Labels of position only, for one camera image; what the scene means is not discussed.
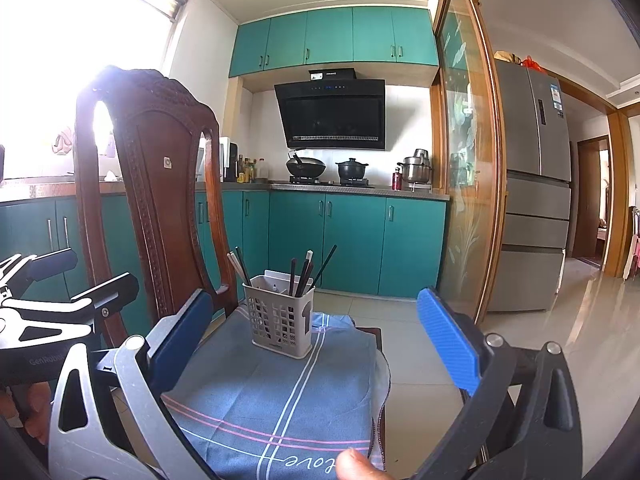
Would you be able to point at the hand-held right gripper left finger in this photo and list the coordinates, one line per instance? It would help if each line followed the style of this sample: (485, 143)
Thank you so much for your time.
(180, 340)

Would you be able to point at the kitchen window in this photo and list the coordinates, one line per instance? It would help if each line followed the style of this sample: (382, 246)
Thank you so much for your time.
(50, 35)

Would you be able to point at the stainless steel pot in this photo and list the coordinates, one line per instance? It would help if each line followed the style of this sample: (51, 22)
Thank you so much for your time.
(416, 170)

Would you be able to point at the teal upper kitchen cabinets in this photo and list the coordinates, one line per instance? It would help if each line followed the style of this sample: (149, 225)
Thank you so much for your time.
(330, 37)

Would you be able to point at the blue-grey striped cloth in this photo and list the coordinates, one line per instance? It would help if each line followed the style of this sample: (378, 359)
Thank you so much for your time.
(275, 385)

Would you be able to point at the white plastic utensil basket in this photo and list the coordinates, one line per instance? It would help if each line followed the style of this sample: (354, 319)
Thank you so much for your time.
(260, 292)

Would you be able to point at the teal lower kitchen cabinets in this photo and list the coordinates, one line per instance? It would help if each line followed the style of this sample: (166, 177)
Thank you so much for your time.
(360, 240)

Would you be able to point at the gas stove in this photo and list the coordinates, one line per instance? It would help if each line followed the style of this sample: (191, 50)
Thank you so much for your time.
(327, 181)

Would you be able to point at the grey kitchen countertop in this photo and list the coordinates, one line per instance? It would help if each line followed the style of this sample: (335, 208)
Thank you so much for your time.
(350, 188)

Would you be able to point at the dark brown chopstick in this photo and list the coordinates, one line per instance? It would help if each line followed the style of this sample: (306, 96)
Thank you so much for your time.
(293, 272)

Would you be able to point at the black wok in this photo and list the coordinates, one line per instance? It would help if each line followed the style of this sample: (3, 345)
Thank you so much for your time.
(306, 166)

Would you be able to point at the beige chopstick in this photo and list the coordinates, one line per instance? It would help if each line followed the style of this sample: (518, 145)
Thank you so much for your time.
(237, 266)

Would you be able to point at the white countertop appliance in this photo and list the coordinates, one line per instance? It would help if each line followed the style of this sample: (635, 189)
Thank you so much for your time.
(225, 155)

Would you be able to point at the black chopstick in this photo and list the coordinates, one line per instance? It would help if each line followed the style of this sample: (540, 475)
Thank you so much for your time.
(325, 262)
(305, 276)
(241, 259)

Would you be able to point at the person's left hand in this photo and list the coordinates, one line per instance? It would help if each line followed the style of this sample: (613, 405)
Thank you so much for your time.
(35, 415)

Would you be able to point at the white-tipped chopstick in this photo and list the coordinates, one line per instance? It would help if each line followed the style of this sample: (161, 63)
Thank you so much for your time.
(309, 257)

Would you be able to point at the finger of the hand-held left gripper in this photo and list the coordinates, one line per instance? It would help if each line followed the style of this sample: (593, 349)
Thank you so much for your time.
(50, 262)
(112, 292)

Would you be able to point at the etched glass sliding door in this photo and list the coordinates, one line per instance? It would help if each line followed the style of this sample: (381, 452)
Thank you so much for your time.
(465, 160)

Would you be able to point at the silver refrigerator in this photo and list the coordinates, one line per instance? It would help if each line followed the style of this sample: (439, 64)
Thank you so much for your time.
(535, 185)

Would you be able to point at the row of condiment bottles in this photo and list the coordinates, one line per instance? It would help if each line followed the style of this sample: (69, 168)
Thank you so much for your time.
(252, 170)

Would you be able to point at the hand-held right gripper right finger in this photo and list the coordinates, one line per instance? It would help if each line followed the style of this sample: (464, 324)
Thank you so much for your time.
(447, 340)

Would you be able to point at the red bag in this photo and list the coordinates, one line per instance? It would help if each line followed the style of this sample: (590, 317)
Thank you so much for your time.
(531, 64)

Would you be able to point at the red thermos bottle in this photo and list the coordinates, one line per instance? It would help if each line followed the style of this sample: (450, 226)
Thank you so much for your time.
(397, 180)

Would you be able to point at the black cooking pot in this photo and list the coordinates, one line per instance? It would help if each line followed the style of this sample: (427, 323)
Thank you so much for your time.
(352, 170)

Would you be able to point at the hanging clothes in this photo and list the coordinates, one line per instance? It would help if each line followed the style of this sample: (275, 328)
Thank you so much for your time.
(634, 245)

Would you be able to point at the black range hood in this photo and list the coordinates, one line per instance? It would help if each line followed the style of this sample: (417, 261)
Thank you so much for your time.
(332, 110)

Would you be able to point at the teal kitchen cabinets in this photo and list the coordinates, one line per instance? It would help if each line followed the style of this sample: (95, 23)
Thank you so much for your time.
(360, 240)
(330, 37)

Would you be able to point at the carved wooden chair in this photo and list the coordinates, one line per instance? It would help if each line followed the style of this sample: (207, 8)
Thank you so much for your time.
(150, 185)

